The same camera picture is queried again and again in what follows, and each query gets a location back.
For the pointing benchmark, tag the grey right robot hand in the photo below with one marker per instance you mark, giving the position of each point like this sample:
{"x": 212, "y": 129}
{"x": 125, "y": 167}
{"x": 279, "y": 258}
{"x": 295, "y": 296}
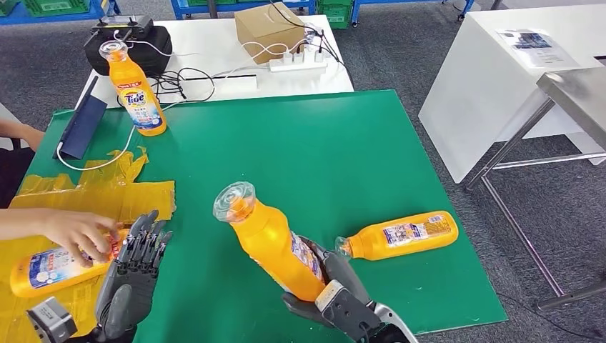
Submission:
{"x": 343, "y": 272}

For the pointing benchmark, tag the person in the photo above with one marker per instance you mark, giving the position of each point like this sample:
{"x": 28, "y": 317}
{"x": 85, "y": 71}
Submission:
{"x": 14, "y": 177}

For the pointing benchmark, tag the white charger plug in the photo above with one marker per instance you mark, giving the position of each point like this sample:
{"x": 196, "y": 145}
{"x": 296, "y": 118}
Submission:
{"x": 298, "y": 56}
{"x": 308, "y": 52}
{"x": 287, "y": 58}
{"x": 318, "y": 55}

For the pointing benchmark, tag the black remote controller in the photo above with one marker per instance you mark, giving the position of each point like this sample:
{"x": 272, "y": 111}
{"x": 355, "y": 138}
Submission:
{"x": 135, "y": 22}

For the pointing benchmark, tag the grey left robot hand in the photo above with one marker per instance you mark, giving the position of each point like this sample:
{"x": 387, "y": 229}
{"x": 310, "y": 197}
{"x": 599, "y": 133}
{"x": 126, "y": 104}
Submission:
{"x": 128, "y": 289}

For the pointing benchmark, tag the person's right forearm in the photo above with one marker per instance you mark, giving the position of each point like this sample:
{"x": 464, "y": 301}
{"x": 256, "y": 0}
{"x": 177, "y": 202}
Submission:
{"x": 21, "y": 225}

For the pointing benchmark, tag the black carrying case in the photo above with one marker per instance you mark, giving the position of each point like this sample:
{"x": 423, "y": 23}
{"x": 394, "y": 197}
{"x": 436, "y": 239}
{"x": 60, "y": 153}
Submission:
{"x": 151, "y": 52}

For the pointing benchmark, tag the white power strip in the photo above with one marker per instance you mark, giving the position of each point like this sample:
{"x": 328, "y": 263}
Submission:
{"x": 298, "y": 66}

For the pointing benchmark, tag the white table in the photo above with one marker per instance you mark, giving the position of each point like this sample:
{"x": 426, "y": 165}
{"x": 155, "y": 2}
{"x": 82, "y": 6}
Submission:
{"x": 206, "y": 40}

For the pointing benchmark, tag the white flat box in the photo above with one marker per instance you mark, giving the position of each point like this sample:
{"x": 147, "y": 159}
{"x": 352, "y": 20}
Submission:
{"x": 220, "y": 85}

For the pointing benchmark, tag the green table mat board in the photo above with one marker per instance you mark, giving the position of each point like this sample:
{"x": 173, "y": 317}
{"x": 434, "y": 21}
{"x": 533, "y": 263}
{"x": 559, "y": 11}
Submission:
{"x": 308, "y": 151}

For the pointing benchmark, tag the person's left forearm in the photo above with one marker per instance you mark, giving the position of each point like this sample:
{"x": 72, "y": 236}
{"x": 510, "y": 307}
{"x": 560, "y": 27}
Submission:
{"x": 9, "y": 127}

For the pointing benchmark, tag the printed paper sheet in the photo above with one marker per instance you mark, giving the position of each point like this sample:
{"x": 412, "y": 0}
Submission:
{"x": 537, "y": 47}

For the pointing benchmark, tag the white cabinet desk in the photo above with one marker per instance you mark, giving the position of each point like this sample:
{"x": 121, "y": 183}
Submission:
{"x": 478, "y": 94}

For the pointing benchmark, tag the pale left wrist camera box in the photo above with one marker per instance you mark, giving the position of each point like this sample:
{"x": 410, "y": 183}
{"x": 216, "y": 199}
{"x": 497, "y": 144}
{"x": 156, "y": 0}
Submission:
{"x": 49, "y": 322}

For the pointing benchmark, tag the orange Tide detergent bottle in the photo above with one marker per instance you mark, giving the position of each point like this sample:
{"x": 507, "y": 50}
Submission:
{"x": 47, "y": 274}
{"x": 369, "y": 241}
{"x": 132, "y": 80}
{"x": 270, "y": 241}

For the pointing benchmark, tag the green plastic crate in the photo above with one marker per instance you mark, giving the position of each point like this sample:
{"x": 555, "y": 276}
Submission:
{"x": 57, "y": 5}
{"x": 7, "y": 5}
{"x": 335, "y": 15}

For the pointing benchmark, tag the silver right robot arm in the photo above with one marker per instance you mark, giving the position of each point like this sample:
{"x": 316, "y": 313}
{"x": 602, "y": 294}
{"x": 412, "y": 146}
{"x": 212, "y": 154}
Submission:
{"x": 395, "y": 326}

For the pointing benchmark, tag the stainless steel table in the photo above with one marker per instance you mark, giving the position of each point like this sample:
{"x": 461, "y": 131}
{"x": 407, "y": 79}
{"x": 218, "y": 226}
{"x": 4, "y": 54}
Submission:
{"x": 573, "y": 90}

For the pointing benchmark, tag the yellow taped cardboard sheet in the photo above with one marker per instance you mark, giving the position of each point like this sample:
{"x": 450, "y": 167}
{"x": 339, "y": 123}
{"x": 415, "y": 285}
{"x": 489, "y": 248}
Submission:
{"x": 118, "y": 199}

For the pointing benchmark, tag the blue shelf rack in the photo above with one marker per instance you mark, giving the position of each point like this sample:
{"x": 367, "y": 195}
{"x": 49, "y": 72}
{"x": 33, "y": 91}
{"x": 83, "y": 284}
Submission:
{"x": 189, "y": 9}
{"x": 354, "y": 14}
{"x": 23, "y": 18}

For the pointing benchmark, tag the person's left hand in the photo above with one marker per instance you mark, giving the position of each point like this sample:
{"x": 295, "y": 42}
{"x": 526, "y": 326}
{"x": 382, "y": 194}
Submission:
{"x": 32, "y": 137}

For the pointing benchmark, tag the person's right hand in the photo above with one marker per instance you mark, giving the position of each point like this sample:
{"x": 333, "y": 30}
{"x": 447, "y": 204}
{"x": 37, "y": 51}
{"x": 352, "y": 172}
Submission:
{"x": 80, "y": 234}

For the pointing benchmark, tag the brown cardboard box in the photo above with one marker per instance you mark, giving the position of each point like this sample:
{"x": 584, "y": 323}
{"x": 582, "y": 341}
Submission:
{"x": 267, "y": 29}

